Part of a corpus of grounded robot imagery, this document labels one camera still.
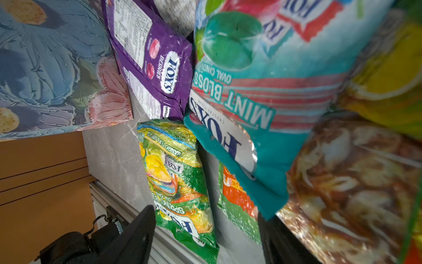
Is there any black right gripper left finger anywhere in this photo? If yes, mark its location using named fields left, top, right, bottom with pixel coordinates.
left=95, top=205, right=156, bottom=264

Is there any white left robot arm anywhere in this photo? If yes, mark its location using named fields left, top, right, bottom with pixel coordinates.
left=33, top=206, right=129, bottom=264

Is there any aluminium rail frame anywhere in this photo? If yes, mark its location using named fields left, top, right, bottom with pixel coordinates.
left=90, top=181, right=205, bottom=264

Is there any teal Fox's mint candy bag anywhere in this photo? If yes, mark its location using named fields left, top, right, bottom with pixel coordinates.
left=185, top=0, right=393, bottom=219

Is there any purple Fox's berries candy bag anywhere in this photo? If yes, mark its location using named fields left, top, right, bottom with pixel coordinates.
left=102, top=1, right=193, bottom=120

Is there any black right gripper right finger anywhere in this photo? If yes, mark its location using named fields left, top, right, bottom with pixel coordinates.
left=258, top=213, right=320, bottom=264

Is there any green noodle snack packet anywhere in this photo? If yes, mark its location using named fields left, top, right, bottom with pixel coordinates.
left=218, top=114, right=422, bottom=264

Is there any green Fox's spring tea bag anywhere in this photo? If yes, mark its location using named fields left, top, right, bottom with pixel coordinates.
left=137, top=119, right=219, bottom=264

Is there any floral paper gift bag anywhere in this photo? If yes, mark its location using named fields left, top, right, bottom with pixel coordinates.
left=1, top=1, right=133, bottom=141

